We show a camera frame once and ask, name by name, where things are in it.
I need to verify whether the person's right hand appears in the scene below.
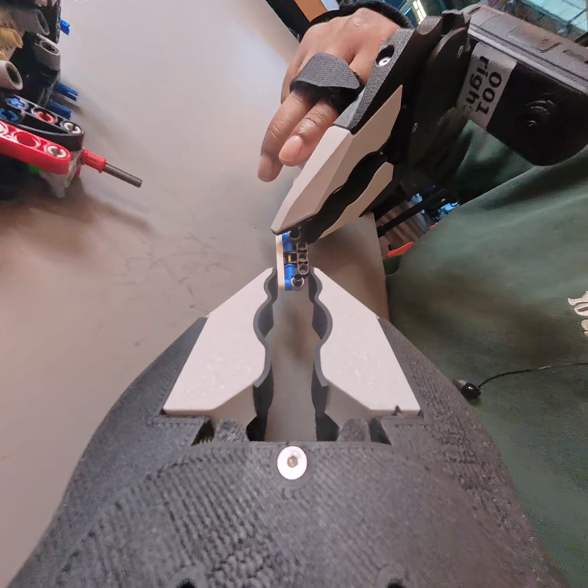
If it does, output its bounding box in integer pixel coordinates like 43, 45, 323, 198
257, 7, 405, 182

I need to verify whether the wooden edged desk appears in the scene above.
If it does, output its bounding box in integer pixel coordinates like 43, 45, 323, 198
264, 0, 343, 28

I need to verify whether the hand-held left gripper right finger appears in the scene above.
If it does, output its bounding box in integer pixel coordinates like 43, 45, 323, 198
310, 269, 422, 432

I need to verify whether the partly built lego car chassis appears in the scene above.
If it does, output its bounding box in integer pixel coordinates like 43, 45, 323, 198
0, 0, 143, 201

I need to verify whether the black hoodie drawstring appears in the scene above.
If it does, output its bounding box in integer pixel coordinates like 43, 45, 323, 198
452, 362, 588, 401

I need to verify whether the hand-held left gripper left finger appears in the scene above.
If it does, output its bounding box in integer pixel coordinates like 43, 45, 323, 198
162, 268, 279, 430

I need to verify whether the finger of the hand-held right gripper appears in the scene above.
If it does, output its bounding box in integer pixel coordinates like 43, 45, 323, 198
313, 161, 396, 242
270, 85, 404, 236

